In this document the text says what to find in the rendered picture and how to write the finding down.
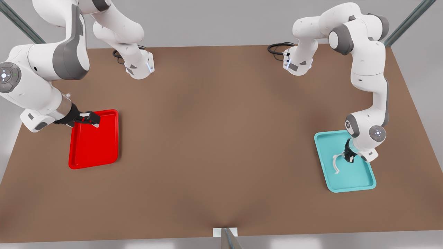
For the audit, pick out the red rectangular tray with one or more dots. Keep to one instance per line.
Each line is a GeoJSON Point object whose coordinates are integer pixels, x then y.
{"type": "Point", "coordinates": [94, 145]}

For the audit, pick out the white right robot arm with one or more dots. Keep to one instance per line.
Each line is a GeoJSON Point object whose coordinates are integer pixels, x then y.
{"type": "Point", "coordinates": [38, 62]}

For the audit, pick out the white frame post foot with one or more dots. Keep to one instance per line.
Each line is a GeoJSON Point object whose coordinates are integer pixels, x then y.
{"type": "Point", "coordinates": [216, 232]}

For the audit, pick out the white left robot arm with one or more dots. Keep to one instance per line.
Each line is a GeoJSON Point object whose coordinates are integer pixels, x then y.
{"type": "Point", "coordinates": [368, 69]}

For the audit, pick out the teal rectangular tray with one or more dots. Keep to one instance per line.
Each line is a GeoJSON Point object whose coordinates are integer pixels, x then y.
{"type": "Point", "coordinates": [349, 176]}

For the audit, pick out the white drainage pipe clamp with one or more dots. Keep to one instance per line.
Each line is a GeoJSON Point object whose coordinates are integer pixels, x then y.
{"type": "Point", "coordinates": [335, 165]}

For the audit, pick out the silver frame post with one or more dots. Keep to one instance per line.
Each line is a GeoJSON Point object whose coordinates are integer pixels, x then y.
{"type": "Point", "coordinates": [20, 22]}
{"type": "Point", "coordinates": [230, 240]}
{"type": "Point", "coordinates": [408, 22]}

